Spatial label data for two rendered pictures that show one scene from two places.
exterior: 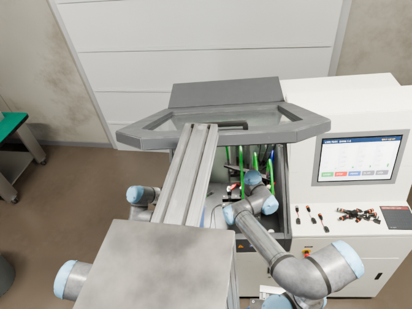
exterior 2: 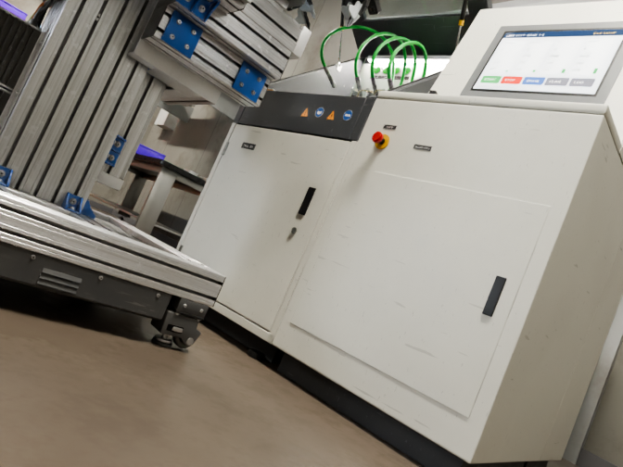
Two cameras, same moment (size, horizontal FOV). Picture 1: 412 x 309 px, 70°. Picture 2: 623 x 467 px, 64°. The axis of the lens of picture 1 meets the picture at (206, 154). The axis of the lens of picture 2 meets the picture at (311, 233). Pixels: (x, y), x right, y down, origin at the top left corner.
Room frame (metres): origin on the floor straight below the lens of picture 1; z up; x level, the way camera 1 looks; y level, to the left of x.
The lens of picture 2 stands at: (-0.51, -1.33, 0.32)
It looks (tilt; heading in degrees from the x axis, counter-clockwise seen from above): 4 degrees up; 35
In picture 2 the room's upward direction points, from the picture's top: 23 degrees clockwise
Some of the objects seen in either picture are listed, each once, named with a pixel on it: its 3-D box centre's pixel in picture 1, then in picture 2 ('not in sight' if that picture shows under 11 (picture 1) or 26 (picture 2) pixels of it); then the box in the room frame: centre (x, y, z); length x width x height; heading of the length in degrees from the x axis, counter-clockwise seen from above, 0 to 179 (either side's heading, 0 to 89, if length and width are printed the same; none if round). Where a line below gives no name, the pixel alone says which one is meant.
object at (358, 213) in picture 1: (358, 214); not in sight; (0.90, -0.82, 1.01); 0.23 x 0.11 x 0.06; 82
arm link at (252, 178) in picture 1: (252, 183); not in sight; (0.82, -0.18, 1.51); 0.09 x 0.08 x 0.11; 18
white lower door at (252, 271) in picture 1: (233, 275); (251, 214); (0.90, -0.07, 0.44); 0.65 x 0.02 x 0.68; 82
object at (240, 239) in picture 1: (231, 243); (298, 114); (0.91, -0.08, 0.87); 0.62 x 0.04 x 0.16; 82
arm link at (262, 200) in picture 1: (261, 201); not in sight; (0.72, -0.20, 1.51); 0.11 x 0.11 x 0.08; 18
